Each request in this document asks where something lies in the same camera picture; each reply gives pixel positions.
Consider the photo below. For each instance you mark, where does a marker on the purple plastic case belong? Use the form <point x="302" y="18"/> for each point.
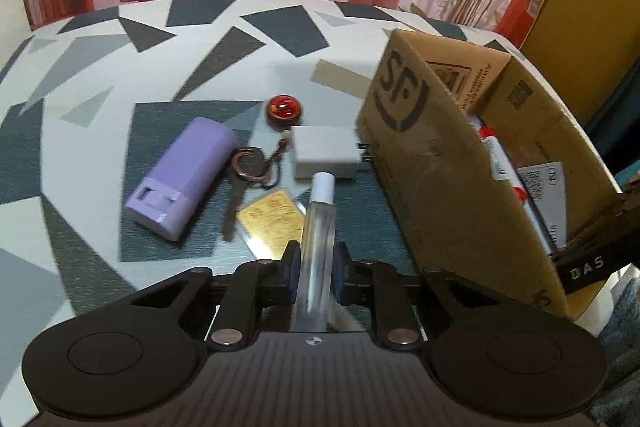
<point x="185" y="172"/>

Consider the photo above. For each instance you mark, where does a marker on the blue fuzzy cloth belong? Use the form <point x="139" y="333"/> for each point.
<point x="617" y="357"/>

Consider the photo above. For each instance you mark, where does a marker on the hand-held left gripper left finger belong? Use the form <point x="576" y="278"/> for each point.
<point x="291" y="274"/>

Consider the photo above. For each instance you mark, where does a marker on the small white label sticker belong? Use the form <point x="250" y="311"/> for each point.
<point x="545" y="192"/>

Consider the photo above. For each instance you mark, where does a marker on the silver key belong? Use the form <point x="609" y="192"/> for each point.
<point x="237" y="202"/>

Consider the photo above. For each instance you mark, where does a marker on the red round charm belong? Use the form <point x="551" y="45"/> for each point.
<point x="283" y="109"/>

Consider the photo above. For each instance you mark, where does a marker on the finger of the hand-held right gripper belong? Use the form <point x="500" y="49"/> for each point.
<point x="590" y="264"/>

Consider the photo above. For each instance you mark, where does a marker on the white red marker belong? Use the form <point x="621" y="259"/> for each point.
<point x="495" y="152"/>
<point x="532" y="217"/>

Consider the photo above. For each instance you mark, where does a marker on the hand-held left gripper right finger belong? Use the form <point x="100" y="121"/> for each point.
<point x="341" y="274"/>

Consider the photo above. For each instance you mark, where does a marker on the clear spray bottle white cap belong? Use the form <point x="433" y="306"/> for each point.
<point x="316" y="227"/>

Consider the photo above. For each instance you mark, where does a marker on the gold card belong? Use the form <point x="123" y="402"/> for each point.
<point x="267" y="217"/>

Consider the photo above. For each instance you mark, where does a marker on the brown cardboard box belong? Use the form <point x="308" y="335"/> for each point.
<point x="425" y="182"/>

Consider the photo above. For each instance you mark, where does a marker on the white charger adapter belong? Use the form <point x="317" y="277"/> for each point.
<point x="325" y="152"/>

